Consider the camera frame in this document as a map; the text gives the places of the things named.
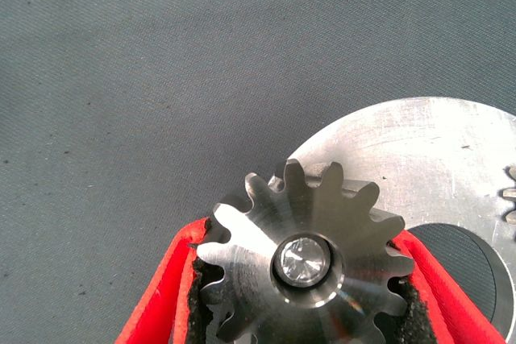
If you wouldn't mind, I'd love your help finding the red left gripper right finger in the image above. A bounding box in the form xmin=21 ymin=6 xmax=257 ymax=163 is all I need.
xmin=382 ymin=229 xmax=507 ymax=344

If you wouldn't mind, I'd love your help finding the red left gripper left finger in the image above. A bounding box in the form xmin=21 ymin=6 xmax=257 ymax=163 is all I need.
xmin=114 ymin=217 xmax=227 ymax=344

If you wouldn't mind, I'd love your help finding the large steel gear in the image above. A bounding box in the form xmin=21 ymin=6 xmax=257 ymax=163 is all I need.
xmin=195 ymin=158 xmax=416 ymax=344

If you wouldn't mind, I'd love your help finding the small steel gear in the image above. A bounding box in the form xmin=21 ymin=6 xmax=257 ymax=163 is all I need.
xmin=498 ymin=163 xmax=516 ymax=225

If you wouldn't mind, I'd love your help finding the round metal plate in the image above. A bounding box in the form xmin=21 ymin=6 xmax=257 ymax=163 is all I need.
xmin=268 ymin=96 xmax=516 ymax=339

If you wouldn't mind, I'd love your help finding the dark grey table cloth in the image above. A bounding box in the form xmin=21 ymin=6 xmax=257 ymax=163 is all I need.
xmin=0 ymin=0 xmax=516 ymax=344

